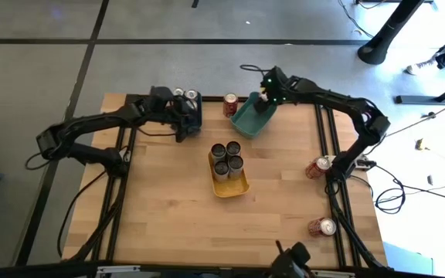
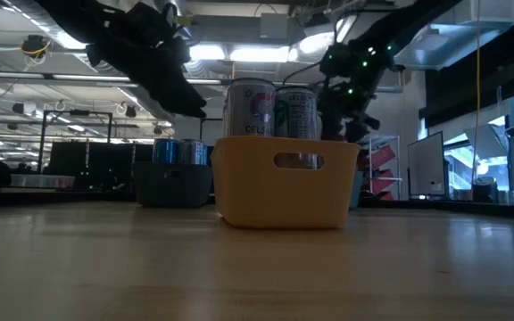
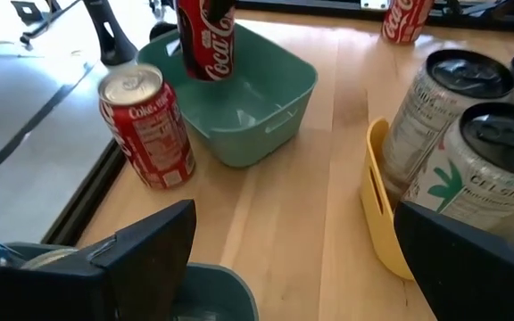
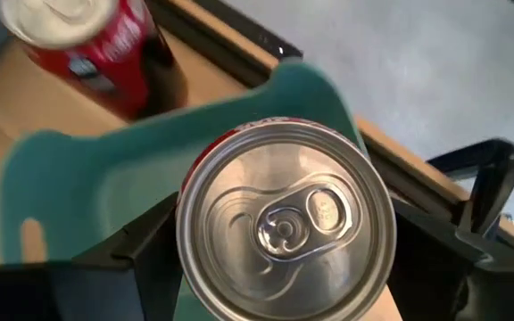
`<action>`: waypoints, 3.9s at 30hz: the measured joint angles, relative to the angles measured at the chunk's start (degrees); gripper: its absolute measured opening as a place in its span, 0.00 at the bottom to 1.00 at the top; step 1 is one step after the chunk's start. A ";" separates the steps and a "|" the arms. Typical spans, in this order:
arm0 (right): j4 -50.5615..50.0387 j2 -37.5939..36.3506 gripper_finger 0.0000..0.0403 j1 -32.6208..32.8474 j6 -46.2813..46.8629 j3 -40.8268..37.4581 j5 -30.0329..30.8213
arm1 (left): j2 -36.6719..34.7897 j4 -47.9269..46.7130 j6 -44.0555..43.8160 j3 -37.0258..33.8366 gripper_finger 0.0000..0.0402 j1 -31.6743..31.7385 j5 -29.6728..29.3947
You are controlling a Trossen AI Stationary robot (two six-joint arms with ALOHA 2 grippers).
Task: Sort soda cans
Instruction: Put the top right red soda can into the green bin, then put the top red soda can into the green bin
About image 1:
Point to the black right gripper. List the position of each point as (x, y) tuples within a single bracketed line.
[(274, 87)]

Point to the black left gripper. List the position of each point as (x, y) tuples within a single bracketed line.
[(182, 116)]

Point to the blue silver Red Bull can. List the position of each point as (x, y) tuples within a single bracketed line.
[(178, 92), (191, 95)]

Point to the red Coca-Cola can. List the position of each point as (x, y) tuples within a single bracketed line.
[(230, 105), (322, 227), (317, 168)]

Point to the silver Celsius drink can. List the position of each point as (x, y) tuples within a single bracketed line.
[(218, 151), (233, 148), (221, 170), (236, 164)]

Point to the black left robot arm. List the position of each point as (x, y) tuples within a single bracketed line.
[(91, 121)]

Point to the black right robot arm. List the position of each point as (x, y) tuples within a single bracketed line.
[(338, 98)]

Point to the teal plastic bin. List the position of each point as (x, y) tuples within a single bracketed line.
[(249, 123)]

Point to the yellow plastic bin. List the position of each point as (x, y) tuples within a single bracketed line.
[(228, 187)]

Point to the white power adapter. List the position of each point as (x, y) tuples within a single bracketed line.
[(365, 163)]

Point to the small yellow floor object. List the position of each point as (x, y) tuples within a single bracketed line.
[(421, 144)]

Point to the black stand foot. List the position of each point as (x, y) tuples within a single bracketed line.
[(431, 98)]

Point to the black aluminium frame rail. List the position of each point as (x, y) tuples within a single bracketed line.
[(207, 270), (112, 247), (211, 99), (319, 131)]

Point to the black pedestal leg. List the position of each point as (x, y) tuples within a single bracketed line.
[(388, 31)]

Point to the black table-level camera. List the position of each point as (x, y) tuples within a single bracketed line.
[(292, 258)]

